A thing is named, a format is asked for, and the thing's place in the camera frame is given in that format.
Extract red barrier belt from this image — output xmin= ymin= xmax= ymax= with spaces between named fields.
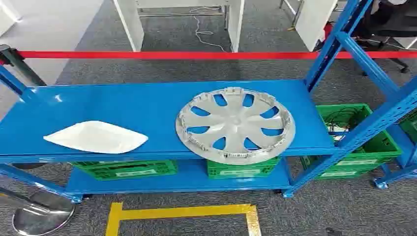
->
xmin=0 ymin=50 xmax=417 ymax=66

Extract black office chair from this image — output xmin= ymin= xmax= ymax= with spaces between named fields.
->
xmin=353 ymin=0 xmax=417 ymax=74

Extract silver plastic wheel hubcap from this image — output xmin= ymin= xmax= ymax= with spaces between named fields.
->
xmin=175 ymin=87 xmax=297 ymax=166

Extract white floor cable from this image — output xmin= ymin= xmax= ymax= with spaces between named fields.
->
xmin=190 ymin=6 xmax=229 ymax=53

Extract white desk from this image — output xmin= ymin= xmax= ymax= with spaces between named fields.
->
xmin=113 ymin=0 xmax=245 ymax=54

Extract white panel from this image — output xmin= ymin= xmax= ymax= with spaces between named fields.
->
xmin=295 ymin=0 xmax=338 ymax=52

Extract dark stanchion post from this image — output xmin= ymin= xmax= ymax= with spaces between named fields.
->
xmin=0 ymin=44 xmax=47 ymax=87

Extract blue metal shelf rack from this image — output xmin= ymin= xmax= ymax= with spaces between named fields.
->
xmin=374 ymin=123 xmax=417 ymax=190
xmin=0 ymin=0 xmax=417 ymax=204

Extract black cables in crate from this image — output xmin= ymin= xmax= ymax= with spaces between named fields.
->
xmin=324 ymin=109 xmax=362 ymax=134

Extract chrome stanchion base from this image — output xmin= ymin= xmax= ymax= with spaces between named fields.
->
xmin=0 ymin=187 xmax=76 ymax=236

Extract green plastic crate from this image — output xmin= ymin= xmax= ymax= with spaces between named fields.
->
xmin=399 ymin=111 xmax=417 ymax=144
xmin=71 ymin=159 xmax=179 ymax=181
xmin=300 ymin=104 xmax=403 ymax=180
xmin=206 ymin=156 xmax=281 ymax=180

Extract white plastic cover part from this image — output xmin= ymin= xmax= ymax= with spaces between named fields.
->
xmin=43 ymin=120 xmax=149 ymax=155

